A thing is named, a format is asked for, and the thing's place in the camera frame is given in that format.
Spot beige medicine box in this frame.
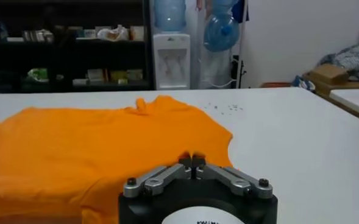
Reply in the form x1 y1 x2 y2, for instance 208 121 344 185
126 69 143 80

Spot scattered tiny crumbs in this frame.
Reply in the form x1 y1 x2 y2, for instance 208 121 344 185
203 102 244 116

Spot blue white bag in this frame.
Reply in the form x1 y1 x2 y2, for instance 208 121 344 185
291 74 316 92

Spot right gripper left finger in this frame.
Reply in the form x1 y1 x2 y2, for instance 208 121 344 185
123 153 194 198

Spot dark blue hanging cloth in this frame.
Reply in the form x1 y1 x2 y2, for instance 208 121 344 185
231 0 250 24

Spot green toy in dish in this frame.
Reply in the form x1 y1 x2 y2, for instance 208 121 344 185
26 67 49 83

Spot yellow green medicine box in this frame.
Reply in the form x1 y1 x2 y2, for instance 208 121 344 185
110 70 127 82

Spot blue water jug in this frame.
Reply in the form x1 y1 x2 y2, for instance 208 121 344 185
203 13 241 53
153 0 187 33
211 0 240 18

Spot white paper cup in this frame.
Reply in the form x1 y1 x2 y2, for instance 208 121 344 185
129 26 145 41

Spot white wire jug rack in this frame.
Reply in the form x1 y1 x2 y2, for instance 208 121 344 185
196 0 250 89

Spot white water dispenser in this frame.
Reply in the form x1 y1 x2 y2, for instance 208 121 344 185
152 32 191 91

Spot orange t-shirt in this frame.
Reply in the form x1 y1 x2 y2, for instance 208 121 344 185
0 95 234 224

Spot white side table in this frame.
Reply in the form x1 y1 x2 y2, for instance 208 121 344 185
329 88 359 125

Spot white plastic food bag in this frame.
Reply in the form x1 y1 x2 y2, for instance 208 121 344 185
96 24 130 42

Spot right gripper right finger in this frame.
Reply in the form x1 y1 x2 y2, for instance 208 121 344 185
192 153 274 199

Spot black shelving unit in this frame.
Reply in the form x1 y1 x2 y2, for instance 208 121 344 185
0 0 155 94

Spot grey striped clothes pile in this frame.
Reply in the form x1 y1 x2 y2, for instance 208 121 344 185
318 44 359 83

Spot white red medicine box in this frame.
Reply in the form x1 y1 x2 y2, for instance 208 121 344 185
87 68 107 82

